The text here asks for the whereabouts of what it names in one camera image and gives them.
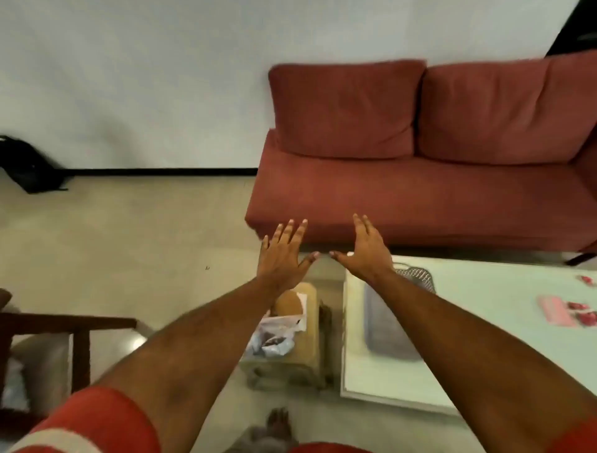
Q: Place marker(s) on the person's right hand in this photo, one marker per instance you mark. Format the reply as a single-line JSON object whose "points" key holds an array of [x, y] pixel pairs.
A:
{"points": [[368, 259]]}

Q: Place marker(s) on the person's left hand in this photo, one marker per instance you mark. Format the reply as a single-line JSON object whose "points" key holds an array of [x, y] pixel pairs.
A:
{"points": [[280, 263]]}

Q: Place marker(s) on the grey perforated plastic tray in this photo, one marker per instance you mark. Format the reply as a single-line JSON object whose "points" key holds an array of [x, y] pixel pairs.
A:
{"points": [[387, 326]]}

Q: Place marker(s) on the clear red-edged zip bag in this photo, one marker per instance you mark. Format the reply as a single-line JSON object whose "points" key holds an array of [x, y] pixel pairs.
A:
{"points": [[275, 336]]}

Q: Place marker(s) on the beige plastic stool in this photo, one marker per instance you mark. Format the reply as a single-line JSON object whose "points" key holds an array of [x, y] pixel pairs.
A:
{"points": [[308, 345]]}

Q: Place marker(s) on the red candy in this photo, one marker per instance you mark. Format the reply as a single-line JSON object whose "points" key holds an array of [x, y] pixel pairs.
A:
{"points": [[586, 280], [577, 306], [587, 318]]}

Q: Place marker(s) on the person's right forearm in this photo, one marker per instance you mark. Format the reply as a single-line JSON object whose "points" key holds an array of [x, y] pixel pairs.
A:
{"points": [[466, 354]]}

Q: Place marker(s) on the person's left forearm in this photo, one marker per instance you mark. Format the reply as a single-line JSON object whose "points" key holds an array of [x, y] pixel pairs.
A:
{"points": [[200, 354]]}

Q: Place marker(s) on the person's bare foot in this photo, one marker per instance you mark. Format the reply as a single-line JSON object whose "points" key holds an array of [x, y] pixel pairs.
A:
{"points": [[280, 422]]}

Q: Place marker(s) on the red fabric sofa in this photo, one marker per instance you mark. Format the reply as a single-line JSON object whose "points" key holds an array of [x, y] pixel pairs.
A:
{"points": [[420, 200]]}

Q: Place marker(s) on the red sofa back cushion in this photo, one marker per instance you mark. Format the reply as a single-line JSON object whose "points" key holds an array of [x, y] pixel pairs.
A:
{"points": [[345, 109], [503, 112]]}

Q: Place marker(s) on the grey trousers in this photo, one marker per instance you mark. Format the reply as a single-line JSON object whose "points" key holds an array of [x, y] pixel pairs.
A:
{"points": [[254, 441]]}

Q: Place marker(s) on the dark wooden chair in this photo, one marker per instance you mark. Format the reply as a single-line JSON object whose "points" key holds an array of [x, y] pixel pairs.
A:
{"points": [[79, 345]]}

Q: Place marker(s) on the beige cushion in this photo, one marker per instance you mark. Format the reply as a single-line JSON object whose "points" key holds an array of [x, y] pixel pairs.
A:
{"points": [[44, 368]]}

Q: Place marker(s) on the black bag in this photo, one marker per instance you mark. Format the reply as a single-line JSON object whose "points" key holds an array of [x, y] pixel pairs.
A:
{"points": [[25, 165]]}

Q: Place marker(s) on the black door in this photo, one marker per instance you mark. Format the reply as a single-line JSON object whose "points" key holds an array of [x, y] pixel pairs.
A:
{"points": [[576, 32]]}

